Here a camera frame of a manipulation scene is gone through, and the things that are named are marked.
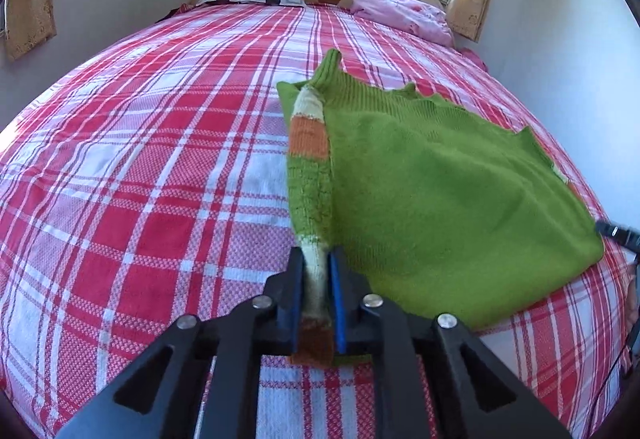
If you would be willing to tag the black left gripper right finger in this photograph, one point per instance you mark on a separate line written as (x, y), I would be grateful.
(432, 377)

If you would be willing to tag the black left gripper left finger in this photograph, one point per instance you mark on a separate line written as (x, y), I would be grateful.
(200, 378)

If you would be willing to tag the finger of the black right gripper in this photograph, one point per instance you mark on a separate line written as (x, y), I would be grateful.
(626, 237)

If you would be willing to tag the green orange white knit sweater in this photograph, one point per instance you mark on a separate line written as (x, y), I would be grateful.
(441, 210)

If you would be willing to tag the red white plaid bedspread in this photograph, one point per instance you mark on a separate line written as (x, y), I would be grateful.
(149, 182)

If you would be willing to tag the pink pillow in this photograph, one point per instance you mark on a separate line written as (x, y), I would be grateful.
(416, 17)

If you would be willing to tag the yellow side curtain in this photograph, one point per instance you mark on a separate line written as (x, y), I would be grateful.
(27, 24)

